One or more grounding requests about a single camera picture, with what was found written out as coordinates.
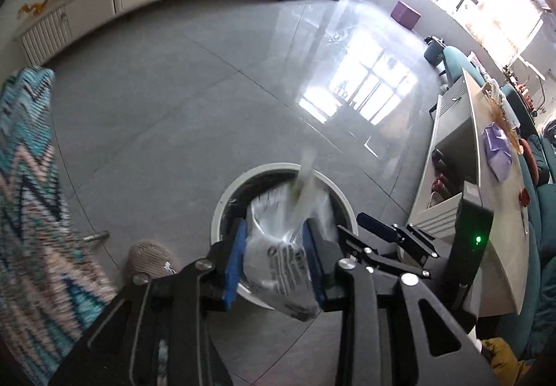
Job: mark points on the teal zigzag knit blanket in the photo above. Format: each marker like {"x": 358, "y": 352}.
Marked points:
{"x": 34, "y": 195}

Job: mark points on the purple plastic bag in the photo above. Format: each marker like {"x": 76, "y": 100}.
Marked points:
{"x": 498, "y": 151}

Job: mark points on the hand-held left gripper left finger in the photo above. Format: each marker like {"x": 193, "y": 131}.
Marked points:
{"x": 233, "y": 264}

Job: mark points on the beige knit slipper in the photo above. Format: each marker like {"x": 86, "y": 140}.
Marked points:
{"x": 150, "y": 258}

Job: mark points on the white coffee table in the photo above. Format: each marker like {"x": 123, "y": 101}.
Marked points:
{"x": 508, "y": 247}

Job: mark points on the purple cube stool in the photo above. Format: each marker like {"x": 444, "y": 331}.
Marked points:
{"x": 406, "y": 14}

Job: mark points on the teal chair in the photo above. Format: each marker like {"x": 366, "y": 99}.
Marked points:
{"x": 456, "y": 64}

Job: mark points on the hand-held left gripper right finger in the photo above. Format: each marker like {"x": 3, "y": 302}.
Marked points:
{"x": 313, "y": 268}

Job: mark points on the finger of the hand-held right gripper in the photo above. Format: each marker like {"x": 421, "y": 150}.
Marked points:
{"x": 377, "y": 227}
{"x": 357, "y": 242}

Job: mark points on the teal sofa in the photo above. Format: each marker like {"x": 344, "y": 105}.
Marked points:
{"x": 545, "y": 212}

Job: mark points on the metal furniture leg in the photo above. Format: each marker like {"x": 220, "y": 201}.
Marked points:
{"x": 96, "y": 237}

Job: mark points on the clear printed plastic packet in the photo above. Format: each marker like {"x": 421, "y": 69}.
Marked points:
{"x": 278, "y": 255}

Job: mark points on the dark grey bucket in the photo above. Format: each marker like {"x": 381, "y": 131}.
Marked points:
{"x": 433, "y": 51}

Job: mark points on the white round waste bin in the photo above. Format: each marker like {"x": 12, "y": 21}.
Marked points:
{"x": 260, "y": 171}

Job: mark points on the yellow cloth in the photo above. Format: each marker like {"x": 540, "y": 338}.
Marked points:
{"x": 504, "y": 362}

